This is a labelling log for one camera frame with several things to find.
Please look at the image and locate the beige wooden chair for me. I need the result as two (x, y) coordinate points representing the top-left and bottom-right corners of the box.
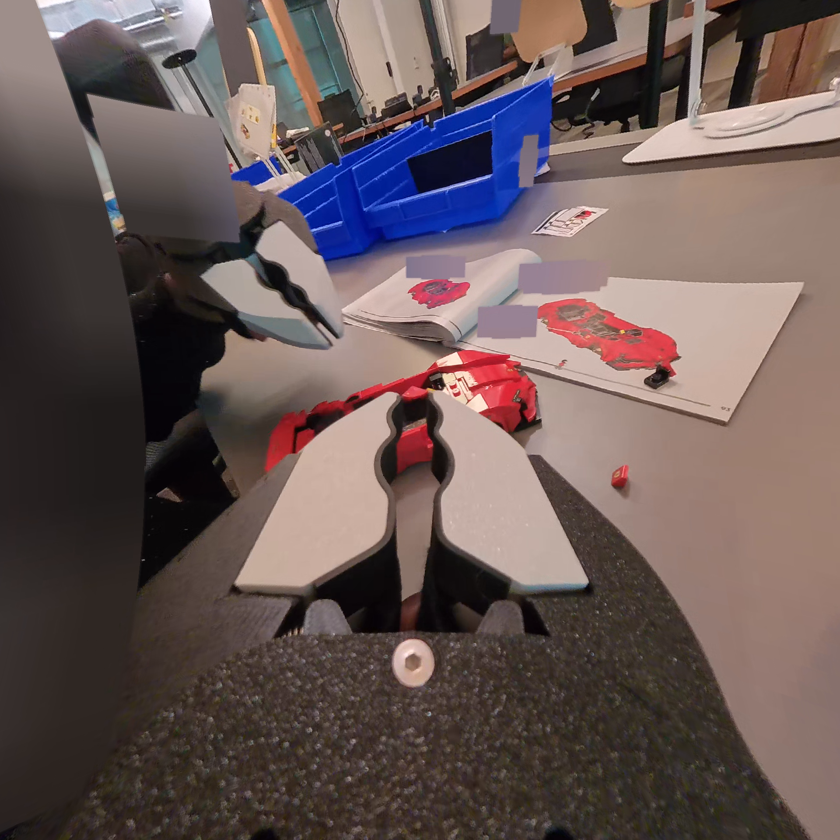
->
(512, 0), (588, 67)

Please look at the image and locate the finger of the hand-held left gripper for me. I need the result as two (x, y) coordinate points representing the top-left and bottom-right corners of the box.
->
(255, 218), (347, 340)
(199, 256), (333, 350)

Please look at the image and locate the clear stand with papers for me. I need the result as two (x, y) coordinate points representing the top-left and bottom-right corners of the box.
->
(226, 83), (298, 181)

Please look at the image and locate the black cardboard box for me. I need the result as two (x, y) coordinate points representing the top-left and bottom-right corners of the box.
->
(294, 123), (344, 175)

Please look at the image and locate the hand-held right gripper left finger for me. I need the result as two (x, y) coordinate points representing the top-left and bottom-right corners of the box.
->
(234, 392), (403, 619)

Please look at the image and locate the red lego car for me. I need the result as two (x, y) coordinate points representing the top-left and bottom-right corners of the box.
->
(264, 350), (542, 480)

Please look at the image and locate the person's left forearm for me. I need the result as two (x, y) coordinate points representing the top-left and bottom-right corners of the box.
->
(121, 282), (231, 444)

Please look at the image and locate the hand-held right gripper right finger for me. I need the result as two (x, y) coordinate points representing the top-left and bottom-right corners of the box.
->
(422, 392), (590, 619)

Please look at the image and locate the office chair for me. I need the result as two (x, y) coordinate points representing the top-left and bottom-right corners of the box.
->
(56, 18), (177, 112)

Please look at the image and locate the lego instruction booklet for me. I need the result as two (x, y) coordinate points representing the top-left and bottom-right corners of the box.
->
(341, 248), (805, 427)

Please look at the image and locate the black tripod pole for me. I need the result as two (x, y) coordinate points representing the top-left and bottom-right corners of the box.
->
(420, 0), (458, 119)

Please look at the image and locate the blue plastic bin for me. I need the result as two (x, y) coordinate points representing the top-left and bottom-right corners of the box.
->
(231, 120), (427, 261)
(351, 74), (555, 242)

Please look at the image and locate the white sticker sheet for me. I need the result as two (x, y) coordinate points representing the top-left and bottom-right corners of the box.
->
(531, 206), (610, 238)

